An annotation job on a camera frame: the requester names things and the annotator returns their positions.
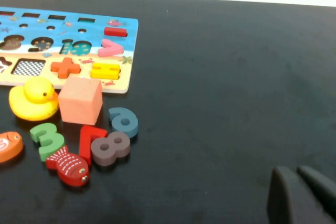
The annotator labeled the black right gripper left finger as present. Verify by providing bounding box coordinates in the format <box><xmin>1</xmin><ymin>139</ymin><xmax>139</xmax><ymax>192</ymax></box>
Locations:
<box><xmin>267</xmin><ymin>166</ymin><xmax>336</xmax><ymax>224</ymax></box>

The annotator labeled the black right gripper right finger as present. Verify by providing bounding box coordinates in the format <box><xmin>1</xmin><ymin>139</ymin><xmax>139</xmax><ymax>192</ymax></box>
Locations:
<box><xmin>297</xmin><ymin>165</ymin><xmax>336</xmax><ymax>219</ymax></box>

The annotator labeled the blue-grey number nine piece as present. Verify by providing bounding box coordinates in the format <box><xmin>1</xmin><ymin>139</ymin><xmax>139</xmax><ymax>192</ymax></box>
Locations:
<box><xmin>108</xmin><ymin>107</ymin><xmax>139</xmax><ymax>138</ymax></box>

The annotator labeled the brown number eight piece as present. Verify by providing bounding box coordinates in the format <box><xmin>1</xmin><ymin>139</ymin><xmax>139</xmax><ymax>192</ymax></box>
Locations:
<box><xmin>90</xmin><ymin>131</ymin><xmax>131</xmax><ymax>167</ymax></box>

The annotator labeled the red number seven piece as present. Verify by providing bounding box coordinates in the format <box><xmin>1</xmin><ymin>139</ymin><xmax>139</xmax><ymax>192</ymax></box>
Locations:
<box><xmin>78</xmin><ymin>125</ymin><xmax>108</xmax><ymax>167</ymax></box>

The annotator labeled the yellow equals sign piece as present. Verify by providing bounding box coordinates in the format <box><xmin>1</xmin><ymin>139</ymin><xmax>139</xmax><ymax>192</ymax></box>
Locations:
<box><xmin>90</xmin><ymin>62</ymin><xmax>121</xmax><ymax>80</ymax></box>

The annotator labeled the pink greater-than sign piece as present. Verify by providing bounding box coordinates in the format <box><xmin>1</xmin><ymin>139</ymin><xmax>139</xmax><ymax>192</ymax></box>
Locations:
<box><xmin>98</xmin><ymin>38</ymin><xmax>124</xmax><ymax>58</ymax></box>

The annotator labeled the green number three piece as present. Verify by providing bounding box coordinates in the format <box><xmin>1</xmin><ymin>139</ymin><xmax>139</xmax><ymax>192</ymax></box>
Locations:
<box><xmin>29</xmin><ymin>123</ymin><xmax>66</xmax><ymax>162</ymax></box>

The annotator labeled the red minus sign piece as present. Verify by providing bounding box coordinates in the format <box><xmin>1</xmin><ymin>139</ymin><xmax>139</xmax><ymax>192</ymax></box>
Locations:
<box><xmin>103</xmin><ymin>26</ymin><xmax>128</xmax><ymax>37</ymax></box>

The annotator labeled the orange plus sign piece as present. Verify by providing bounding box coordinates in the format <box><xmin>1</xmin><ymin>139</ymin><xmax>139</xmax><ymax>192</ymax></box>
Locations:
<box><xmin>50</xmin><ymin>57</ymin><xmax>81</xmax><ymax>79</ymax></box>

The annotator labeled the colourful wooden puzzle board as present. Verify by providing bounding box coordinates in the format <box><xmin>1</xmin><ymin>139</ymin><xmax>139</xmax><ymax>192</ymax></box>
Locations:
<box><xmin>0</xmin><ymin>6</ymin><xmax>139</xmax><ymax>94</ymax></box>

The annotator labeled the red wooden fish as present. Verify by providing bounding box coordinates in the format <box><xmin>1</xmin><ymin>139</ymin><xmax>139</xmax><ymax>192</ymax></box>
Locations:
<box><xmin>46</xmin><ymin>145</ymin><xmax>90</xmax><ymax>187</ymax></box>

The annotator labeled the orange foam cube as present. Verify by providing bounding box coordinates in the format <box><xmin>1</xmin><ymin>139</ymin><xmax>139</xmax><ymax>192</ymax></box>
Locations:
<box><xmin>57</xmin><ymin>77</ymin><xmax>103</xmax><ymax>126</ymax></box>

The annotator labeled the yellow rubber duck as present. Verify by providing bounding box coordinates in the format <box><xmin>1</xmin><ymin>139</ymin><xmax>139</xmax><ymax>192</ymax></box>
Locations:
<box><xmin>8</xmin><ymin>77</ymin><xmax>60</xmax><ymax>122</ymax></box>

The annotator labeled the orange wooden fish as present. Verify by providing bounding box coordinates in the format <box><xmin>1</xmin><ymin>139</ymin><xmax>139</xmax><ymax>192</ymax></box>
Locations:
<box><xmin>0</xmin><ymin>131</ymin><xmax>24</xmax><ymax>164</ymax></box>

